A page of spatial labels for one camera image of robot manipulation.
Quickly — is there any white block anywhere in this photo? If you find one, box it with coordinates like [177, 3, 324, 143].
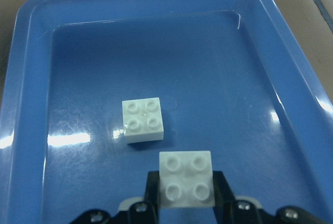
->
[159, 151, 215, 208]
[122, 97, 164, 144]

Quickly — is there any blue plastic tray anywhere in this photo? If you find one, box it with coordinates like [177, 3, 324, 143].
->
[1, 0, 332, 223]

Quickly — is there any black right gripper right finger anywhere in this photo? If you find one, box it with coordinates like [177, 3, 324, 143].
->
[213, 171, 235, 208]

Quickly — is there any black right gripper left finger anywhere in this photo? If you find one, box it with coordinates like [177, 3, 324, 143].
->
[144, 171, 160, 208]

